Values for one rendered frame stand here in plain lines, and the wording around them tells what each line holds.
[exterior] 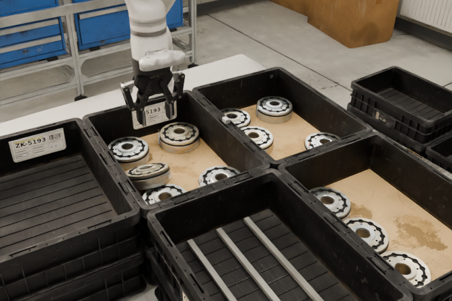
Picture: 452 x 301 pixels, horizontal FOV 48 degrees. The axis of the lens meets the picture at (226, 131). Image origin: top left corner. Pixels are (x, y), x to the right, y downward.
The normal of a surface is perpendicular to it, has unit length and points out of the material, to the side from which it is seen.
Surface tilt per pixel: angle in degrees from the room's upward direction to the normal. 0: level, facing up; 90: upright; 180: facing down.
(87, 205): 0
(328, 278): 0
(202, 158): 0
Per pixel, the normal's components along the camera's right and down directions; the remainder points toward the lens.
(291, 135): 0.02, -0.84
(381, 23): 0.43, 0.50
